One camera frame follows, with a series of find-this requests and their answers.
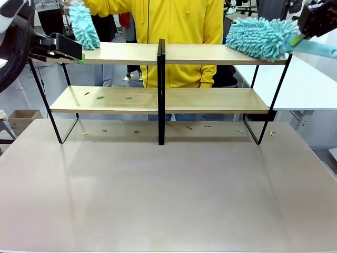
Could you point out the large white table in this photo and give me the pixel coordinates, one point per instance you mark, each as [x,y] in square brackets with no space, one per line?
[302,87]

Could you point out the black office chair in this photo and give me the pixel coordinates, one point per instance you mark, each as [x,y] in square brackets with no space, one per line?
[226,76]

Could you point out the red garment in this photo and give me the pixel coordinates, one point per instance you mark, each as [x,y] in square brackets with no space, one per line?
[126,21]

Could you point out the person's left forearm yellow sleeve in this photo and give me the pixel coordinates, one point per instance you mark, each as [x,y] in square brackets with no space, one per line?
[208,76]

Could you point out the person in yellow hoodie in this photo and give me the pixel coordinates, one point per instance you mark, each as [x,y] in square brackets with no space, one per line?
[179,31]

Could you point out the teal microfiber duster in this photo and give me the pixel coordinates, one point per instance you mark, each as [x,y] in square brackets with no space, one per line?
[84,29]
[258,37]

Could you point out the person's right forearm yellow sleeve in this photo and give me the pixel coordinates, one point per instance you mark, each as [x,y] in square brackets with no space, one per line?
[108,6]

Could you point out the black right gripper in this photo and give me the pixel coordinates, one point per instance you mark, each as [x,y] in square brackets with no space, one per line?
[323,18]

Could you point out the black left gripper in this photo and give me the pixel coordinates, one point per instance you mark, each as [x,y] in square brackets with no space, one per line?
[43,46]

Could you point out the wood shelf unit black frame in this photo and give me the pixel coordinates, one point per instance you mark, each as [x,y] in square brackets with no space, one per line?
[197,54]
[118,52]

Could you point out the bystander in grey clothes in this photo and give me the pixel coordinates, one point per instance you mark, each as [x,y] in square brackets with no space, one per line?
[271,9]

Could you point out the cardboard box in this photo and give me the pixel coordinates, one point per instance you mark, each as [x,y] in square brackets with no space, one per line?
[23,120]

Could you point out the bystander in black trousers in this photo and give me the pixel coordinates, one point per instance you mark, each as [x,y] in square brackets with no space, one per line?
[52,23]

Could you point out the bystander in dark clothes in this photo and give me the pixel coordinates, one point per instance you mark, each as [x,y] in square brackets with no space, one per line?
[105,29]

